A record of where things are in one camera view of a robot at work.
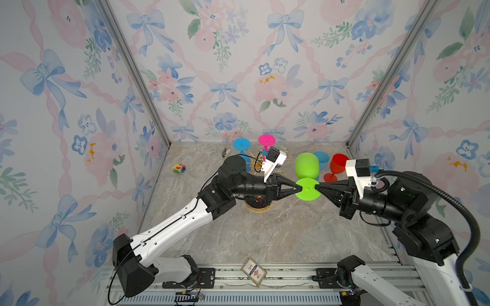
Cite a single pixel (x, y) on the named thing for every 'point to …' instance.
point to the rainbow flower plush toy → (179, 168)
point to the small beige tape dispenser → (226, 152)
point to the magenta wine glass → (267, 140)
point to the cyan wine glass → (242, 145)
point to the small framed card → (254, 271)
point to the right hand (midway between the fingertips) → (318, 184)
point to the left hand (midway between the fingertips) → (300, 190)
